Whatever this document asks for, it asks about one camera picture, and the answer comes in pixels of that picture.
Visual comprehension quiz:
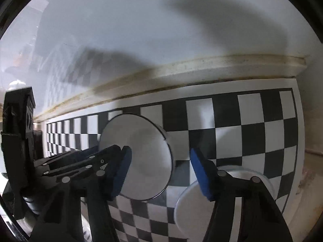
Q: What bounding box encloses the black white checkered tablecloth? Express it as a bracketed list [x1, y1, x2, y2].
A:
[45, 78, 306, 242]

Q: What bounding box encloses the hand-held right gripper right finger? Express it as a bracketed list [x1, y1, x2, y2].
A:
[190, 147, 294, 242]

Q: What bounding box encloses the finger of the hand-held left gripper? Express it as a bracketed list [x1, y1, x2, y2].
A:
[34, 146, 101, 167]
[43, 145, 122, 179]

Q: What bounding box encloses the plain white bowl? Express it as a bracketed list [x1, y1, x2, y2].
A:
[174, 166, 274, 240]

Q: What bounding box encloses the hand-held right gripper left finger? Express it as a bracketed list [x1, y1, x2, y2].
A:
[30, 146, 133, 242]

